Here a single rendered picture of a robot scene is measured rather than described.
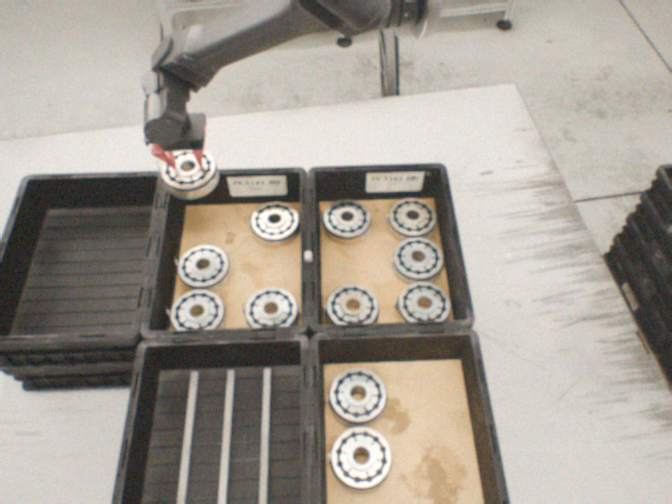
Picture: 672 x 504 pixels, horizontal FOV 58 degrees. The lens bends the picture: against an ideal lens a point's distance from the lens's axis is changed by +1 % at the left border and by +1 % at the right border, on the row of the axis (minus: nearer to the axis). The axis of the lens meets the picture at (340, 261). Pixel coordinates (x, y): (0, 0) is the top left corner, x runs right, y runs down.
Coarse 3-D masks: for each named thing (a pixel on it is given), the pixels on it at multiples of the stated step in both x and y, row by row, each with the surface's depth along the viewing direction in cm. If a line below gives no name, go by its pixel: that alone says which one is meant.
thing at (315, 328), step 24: (312, 168) 129; (336, 168) 129; (360, 168) 129; (384, 168) 129; (408, 168) 129; (432, 168) 129; (312, 192) 127; (312, 216) 121; (456, 216) 122; (312, 240) 120; (456, 240) 119; (312, 264) 115; (312, 288) 112; (312, 312) 109
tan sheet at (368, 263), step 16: (320, 208) 135; (368, 208) 136; (384, 208) 136; (320, 224) 133; (384, 224) 133; (320, 240) 130; (368, 240) 130; (384, 240) 130; (432, 240) 130; (336, 256) 128; (352, 256) 128; (368, 256) 128; (384, 256) 128; (336, 272) 126; (352, 272) 126; (368, 272) 126; (384, 272) 126; (336, 288) 124; (368, 288) 124; (384, 288) 124; (400, 288) 124; (384, 304) 121; (384, 320) 119
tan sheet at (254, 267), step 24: (192, 216) 134; (216, 216) 134; (240, 216) 134; (192, 240) 130; (216, 240) 130; (240, 240) 130; (240, 264) 127; (264, 264) 127; (288, 264) 127; (240, 288) 124; (288, 288) 124; (240, 312) 120
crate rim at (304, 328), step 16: (304, 176) 128; (304, 192) 126; (160, 208) 123; (304, 208) 123; (160, 224) 120; (304, 224) 120; (160, 240) 119; (304, 240) 119; (160, 256) 116; (304, 272) 114; (304, 288) 113; (144, 304) 110; (304, 304) 110; (144, 320) 108; (304, 320) 108; (144, 336) 106; (160, 336) 106; (176, 336) 106; (192, 336) 106
